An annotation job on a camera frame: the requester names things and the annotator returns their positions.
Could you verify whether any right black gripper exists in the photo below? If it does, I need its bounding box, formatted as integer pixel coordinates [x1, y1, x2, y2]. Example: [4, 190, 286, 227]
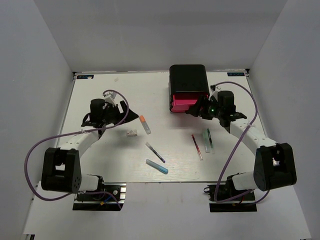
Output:
[187, 94, 224, 120]

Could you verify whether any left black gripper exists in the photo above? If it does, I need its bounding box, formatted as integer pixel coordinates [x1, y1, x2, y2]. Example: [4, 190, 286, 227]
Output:
[102, 100, 139, 126]

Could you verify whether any orange capped highlighter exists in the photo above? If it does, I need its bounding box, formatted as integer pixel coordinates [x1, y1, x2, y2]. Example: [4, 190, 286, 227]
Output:
[139, 115, 151, 135]

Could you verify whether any pink drawer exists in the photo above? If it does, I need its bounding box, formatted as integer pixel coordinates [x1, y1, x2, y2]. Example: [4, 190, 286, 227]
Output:
[170, 102, 195, 109]
[170, 92, 209, 107]
[170, 108, 189, 113]

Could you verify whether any blue capped highlighter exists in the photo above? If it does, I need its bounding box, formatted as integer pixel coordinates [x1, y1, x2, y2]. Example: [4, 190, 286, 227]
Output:
[145, 159, 169, 175]

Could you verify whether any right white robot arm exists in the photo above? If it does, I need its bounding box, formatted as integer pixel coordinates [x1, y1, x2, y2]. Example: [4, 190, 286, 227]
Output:
[186, 90, 297, 200]

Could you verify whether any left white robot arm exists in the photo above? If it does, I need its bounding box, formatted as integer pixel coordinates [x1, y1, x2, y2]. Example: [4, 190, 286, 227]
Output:
[41, 98, 139, 200]

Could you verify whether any white eraser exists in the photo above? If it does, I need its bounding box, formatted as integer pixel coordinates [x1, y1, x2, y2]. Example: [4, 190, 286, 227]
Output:
[126, 129, 138, 137]

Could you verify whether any dark green pen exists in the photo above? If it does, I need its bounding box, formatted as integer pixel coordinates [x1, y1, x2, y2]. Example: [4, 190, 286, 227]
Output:
[207, 128, 215, 154]

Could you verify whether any black drawer cabinet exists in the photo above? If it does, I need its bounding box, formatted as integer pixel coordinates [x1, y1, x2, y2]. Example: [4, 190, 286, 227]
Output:
[168, 64, 209, 110]

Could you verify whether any purple pen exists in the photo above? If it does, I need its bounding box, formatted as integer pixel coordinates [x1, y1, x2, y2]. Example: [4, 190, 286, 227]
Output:
[145, 142, 166, 163]

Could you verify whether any green capped highlighter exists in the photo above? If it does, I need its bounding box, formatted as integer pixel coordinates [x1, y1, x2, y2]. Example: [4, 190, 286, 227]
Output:
[202, 130, 211, 153]

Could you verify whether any red pen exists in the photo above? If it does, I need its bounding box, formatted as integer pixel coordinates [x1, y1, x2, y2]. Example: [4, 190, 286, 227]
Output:
[191, 134, 203, 161]

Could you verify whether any right blue label sticker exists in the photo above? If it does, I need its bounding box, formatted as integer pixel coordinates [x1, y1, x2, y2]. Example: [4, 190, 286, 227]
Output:
[227, 72, 246, 77]

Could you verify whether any blue label sticker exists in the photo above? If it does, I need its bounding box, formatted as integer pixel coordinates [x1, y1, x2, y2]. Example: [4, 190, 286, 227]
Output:
[76, 74, 94, 80]
[227, 72, 246, 77]

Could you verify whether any left blue label sticker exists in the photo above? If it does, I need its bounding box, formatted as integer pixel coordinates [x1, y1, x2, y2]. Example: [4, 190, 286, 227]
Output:
[76, 74, 94, 80]

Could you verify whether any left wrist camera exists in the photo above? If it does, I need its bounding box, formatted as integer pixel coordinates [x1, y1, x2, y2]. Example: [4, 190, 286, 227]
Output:
[102, 90, 117, 105]

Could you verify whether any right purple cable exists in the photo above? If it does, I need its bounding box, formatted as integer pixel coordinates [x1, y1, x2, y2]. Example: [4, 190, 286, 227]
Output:
[213, 81, 259, 204]

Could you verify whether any purple cable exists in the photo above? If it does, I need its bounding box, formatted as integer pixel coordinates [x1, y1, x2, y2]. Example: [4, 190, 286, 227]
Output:
[213, 81, 259, 204]
[25, 89, 130, 210]

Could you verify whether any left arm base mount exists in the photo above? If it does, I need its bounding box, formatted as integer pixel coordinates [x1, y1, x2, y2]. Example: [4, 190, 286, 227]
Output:
[72, 183, 127, 212]

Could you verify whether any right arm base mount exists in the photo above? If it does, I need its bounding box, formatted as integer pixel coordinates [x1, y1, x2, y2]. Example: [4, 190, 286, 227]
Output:
[203, 184, 257, 213]

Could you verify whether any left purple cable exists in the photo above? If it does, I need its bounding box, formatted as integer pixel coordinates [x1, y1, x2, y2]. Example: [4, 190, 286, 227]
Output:
[25, 89, 130, 210]

